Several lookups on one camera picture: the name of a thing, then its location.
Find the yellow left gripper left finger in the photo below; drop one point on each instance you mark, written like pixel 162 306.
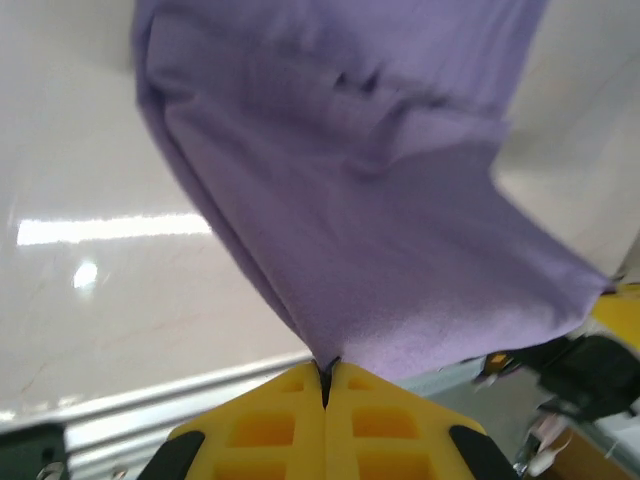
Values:
pixel 260 430

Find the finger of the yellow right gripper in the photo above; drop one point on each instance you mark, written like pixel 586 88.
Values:
pixel 620 315

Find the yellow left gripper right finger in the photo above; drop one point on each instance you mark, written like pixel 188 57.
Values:
pixel 390 430

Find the purple t-shirt with white print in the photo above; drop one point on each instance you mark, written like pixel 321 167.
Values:
pixel 350 200

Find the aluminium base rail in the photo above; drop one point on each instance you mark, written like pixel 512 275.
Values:
pixel 150 400

